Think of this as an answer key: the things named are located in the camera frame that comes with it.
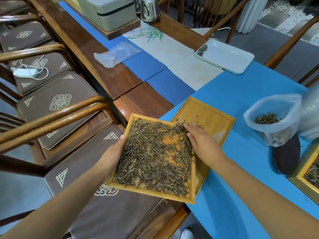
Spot stack of clear plastic cups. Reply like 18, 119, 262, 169
298, 81, 319, 140

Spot light blue tablecloth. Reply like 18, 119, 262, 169
159, 61, 319, 239

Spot square wooden tray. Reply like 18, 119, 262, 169
106, 113, 197, 205

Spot grey appliance box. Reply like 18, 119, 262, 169
76, 0, 137, 32

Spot white power adapter with cable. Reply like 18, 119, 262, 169
10, 55, 49, 80

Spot pile of dried tea leaves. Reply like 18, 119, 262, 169
115, 118, 194, 197

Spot dark round mat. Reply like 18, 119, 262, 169
273, 134, 301, 175

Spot white runner with bamboo print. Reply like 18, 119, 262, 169
122, 20, 224, 91

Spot person's right hand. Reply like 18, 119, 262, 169
184, 123, 226, 168

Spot tea leaves in bag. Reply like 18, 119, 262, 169
254, 112, 282, 125

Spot wooden tray with tea leaves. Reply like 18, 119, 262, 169
289, 144, 319, 206

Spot steel kettle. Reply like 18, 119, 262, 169
140, 0, 160, 23

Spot dark blue table runner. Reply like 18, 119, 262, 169
58, 1, 196, 107

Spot empty clear plastic bag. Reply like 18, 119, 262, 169
94, 42, 143, 69

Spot wooden board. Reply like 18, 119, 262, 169
49, 0, 141, 41

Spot person's left hand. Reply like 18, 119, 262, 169
96, 135, 126, 180

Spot empty wooden tray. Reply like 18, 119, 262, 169
159, 96, 236, 196

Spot person's right forearm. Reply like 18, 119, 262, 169
211, 156, 319, 239

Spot white rectangular tray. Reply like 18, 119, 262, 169
194, 39, 255, 75

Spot wooden armchair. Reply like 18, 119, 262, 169
264, 14, 319, 88
177, 0, 253, 44
0, 43, 76, 102
0, 157, 191, 239
0, 95, 125, 178
0, 0, 54, 53

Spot white curtain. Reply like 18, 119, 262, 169
236, 0, 270, 34

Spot clear bag holding tea leaves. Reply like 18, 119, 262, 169
243, 94, 302, 147

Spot white cable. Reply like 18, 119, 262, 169
206, 27, 232, 40

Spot person's left forearm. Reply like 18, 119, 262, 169
0, 162, 110, 239

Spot brown patterned seat cushion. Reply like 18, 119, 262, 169
44, 123, 164, 239
17, 71, 106, 150
0, 21, 52, 53
5, 52, 73, 96

